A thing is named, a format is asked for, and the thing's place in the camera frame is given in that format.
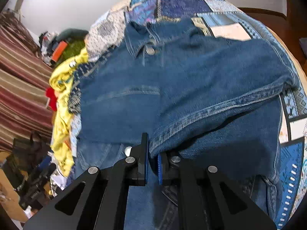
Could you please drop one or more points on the blue jeans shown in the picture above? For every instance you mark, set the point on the blue jeans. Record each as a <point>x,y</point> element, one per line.
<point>191,88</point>

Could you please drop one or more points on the wooden bedside table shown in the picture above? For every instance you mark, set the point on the wooden bedside table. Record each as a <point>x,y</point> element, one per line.
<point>9,196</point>

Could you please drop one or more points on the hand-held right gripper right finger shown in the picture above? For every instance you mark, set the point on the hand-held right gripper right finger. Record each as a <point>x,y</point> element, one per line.
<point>160,170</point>

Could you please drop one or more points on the yellow printed blanket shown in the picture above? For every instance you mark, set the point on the yellow printed blanket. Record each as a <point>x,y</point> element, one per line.
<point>61,124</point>

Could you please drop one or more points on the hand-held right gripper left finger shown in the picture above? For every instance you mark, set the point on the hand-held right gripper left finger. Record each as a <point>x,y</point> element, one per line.
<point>144,158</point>

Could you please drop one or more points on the grey cushion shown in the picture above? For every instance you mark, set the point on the grey cushion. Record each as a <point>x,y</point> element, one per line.
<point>72,33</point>

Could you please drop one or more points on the orange box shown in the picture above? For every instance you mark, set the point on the orange box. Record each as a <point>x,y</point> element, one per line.
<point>58,51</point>

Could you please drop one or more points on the green cloth-covered stand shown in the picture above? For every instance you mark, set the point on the green cloth-covered stand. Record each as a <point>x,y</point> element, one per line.
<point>74,49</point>

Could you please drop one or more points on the pile of clothes and clutter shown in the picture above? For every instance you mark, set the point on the pile of clothes and clutter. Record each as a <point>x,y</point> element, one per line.
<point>46,40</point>

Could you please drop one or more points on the dark bag pile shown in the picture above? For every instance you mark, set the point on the dark bag pile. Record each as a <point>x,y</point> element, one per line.
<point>31,163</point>

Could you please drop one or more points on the red cloth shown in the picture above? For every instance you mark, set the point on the red cloth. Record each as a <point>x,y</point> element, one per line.
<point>50,98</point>

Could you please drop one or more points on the blue patchwork blanket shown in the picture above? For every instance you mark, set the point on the blue patchwork blanket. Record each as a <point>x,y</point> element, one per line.
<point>182,2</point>

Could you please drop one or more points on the striped red-brown curtain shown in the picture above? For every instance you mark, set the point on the striped red-brown curtain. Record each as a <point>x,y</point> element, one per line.
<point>19,88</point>

